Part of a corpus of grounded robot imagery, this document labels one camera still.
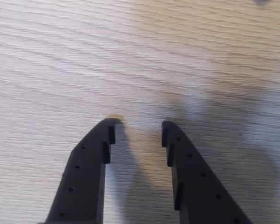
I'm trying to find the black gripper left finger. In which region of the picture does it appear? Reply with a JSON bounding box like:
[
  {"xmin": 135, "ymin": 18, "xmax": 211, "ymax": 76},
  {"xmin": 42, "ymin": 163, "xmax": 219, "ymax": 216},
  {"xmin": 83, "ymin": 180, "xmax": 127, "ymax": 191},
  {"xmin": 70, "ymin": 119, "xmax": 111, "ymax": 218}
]
[{"xmin": 44, "ymin": 118, "xmax": 117, "ymax": 224}]

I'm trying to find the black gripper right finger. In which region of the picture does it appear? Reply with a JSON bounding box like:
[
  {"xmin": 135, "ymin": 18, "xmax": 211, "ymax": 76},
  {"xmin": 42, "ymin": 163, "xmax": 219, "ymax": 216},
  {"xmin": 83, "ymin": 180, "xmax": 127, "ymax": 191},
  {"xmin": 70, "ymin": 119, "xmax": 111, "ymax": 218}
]
[{"xmin": 161, "ymin": 120, "xmax": 253, "ymax": 224}]

